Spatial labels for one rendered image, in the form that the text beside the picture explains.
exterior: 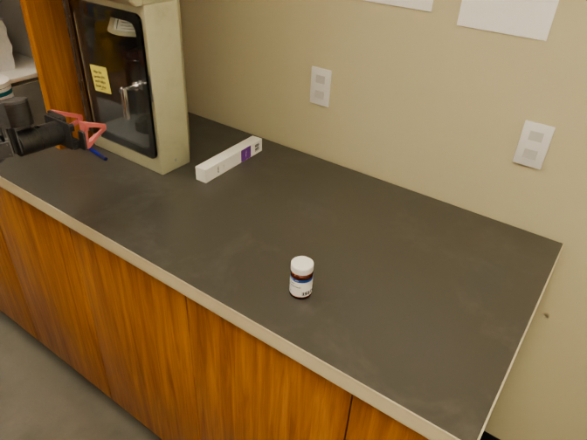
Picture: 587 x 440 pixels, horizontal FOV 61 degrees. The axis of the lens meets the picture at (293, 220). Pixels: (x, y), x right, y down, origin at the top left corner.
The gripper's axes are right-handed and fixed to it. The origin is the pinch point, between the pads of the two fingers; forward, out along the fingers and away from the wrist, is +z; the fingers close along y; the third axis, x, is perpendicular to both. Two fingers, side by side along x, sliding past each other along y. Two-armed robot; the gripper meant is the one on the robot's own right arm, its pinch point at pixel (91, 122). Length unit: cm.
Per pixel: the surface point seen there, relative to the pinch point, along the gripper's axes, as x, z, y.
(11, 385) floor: 114, -22, 48
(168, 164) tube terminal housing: 16.8, 19.5, -5.3
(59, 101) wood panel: 4.4, 10.6, 31.5
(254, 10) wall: -22, 59, -5
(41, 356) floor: 114, -7, 52
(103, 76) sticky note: -6.3, 14.8, 13.5
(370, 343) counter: 22, -3, -86
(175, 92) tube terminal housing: -4.1, 23.8, -5.6
